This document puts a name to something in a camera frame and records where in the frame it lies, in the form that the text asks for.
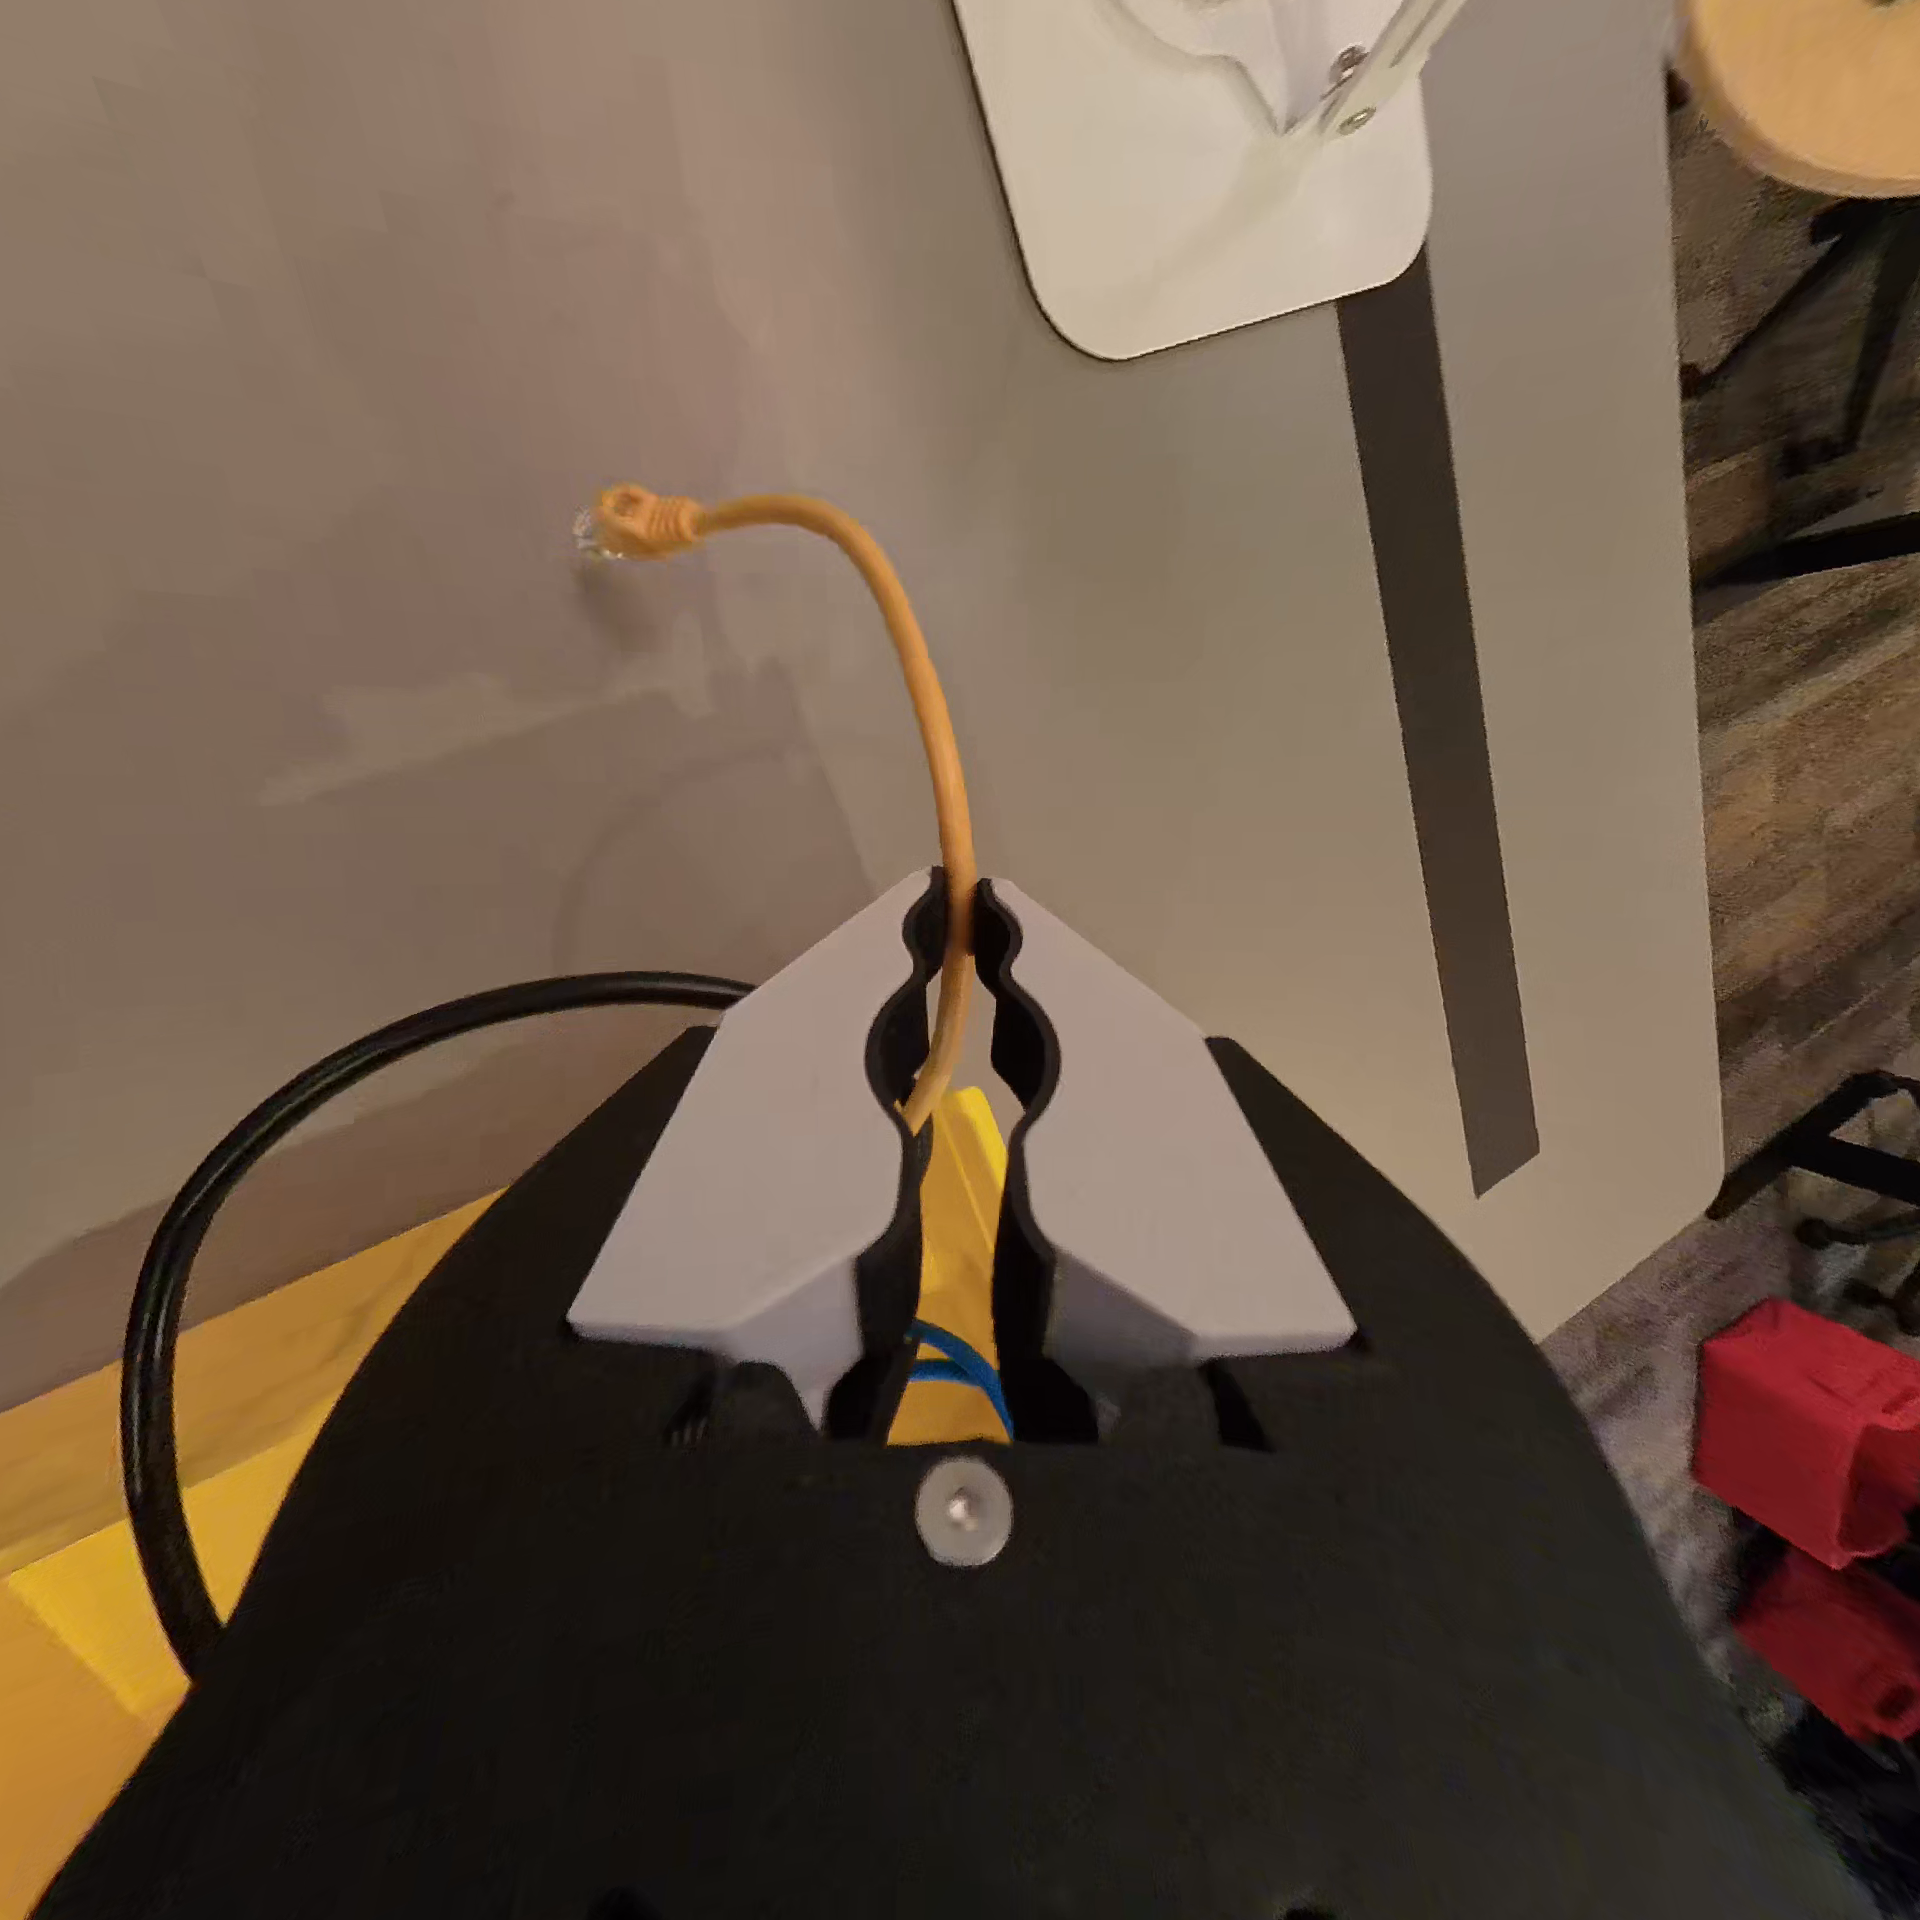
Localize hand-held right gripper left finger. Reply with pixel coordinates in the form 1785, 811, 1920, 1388
564, 870, 953, 1432

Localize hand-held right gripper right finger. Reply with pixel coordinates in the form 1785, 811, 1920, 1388
971, 878, 1362, 1396

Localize blue ethernet cable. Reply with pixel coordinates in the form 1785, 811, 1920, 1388
891, 1316, 1022, 1444

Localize yellow plastic bin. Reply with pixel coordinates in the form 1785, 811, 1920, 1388
0, 1089, 1007, 1920

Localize black ethernet cable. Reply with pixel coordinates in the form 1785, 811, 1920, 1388
124, 971, 757, 1684

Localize orange ethernet cable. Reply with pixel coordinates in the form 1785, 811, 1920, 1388
573, 482, 981, 1136

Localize red plastic bin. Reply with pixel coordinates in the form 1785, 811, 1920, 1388
1697, 1297, 1920, 1573
1729, 1553, 1920, 1745

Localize black metal stand legs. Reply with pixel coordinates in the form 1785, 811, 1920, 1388
1678, 194, 1920, 590

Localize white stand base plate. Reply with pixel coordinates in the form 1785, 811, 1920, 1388
951, 0, 1434, 364

